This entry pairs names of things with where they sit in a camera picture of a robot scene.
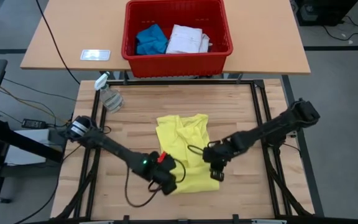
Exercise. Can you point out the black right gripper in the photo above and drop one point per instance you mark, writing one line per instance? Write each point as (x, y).
(217, 155)

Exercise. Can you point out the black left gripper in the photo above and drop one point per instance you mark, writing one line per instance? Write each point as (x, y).
(166, 172)

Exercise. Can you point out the yellow t-shirt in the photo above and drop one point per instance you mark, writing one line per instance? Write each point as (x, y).
(191, 140)

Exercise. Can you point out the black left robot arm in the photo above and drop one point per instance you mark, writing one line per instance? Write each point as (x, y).
(113, 147)

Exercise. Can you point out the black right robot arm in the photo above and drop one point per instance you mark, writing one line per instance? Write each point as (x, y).
(269, 129)

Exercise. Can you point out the red plastic laundry bin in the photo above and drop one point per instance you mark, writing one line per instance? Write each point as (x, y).
(179, 67)

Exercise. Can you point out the red tape tag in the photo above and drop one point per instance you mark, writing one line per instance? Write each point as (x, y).
(162, 157)

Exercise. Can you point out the clear spray bottle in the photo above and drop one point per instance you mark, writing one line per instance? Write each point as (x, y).
(112, 98)

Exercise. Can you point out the small white crumpled garment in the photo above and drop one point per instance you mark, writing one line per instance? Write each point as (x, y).
(204, 43)

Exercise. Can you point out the white folded garment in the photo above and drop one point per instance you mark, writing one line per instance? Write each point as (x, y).
(185, 40)

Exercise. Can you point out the light wooden desk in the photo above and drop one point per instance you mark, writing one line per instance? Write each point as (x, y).
(259, 37)

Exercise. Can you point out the blue folded garment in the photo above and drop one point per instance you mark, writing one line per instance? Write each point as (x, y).
(151, 40)

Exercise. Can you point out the black power adapter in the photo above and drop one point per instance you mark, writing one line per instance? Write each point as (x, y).
(33, 124)

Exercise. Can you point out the black aluminium table frame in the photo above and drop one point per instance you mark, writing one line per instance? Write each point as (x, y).
(179, 82)

